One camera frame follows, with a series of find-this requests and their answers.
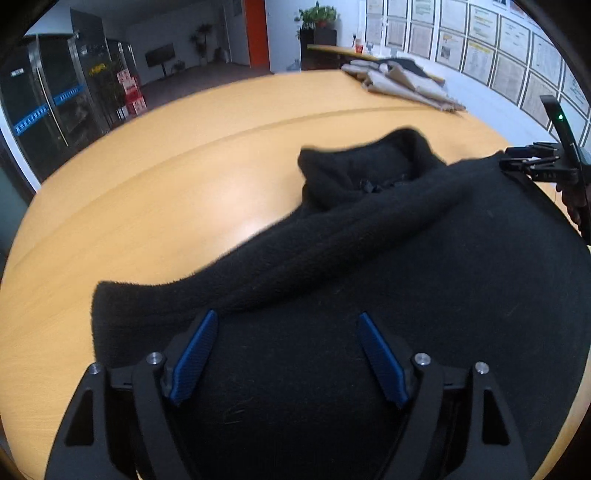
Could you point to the small potted plant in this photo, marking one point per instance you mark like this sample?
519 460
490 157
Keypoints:
202 41

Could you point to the black glass door cabinets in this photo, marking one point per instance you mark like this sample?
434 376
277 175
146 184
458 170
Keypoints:
51 92

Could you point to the stack of red boxes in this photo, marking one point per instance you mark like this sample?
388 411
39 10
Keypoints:
131 94

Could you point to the orange pillar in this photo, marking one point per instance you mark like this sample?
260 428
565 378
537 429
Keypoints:
256 34

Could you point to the potted plant in black planter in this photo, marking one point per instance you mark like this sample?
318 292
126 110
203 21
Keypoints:
318 32

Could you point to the person's right hand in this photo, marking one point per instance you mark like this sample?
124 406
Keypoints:
575 207

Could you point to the dark garment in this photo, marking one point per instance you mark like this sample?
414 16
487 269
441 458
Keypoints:
406 65

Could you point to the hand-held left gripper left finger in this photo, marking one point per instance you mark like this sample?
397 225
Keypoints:
196 357

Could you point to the beige folded clothes pile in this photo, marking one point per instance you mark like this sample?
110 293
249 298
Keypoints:
406 85

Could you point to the wall of framed documents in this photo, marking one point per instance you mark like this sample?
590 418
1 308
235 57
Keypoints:
489 41

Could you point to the black fleece sweater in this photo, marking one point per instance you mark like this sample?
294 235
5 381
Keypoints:
351 258

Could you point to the black monitor on stand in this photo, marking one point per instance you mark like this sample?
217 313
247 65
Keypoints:
159 54

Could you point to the curved wooden counter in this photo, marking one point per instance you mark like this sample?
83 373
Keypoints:
337 50

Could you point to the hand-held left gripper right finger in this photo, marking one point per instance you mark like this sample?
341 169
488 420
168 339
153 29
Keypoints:
381 357

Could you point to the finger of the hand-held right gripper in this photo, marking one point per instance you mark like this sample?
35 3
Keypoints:
531 150
535 170

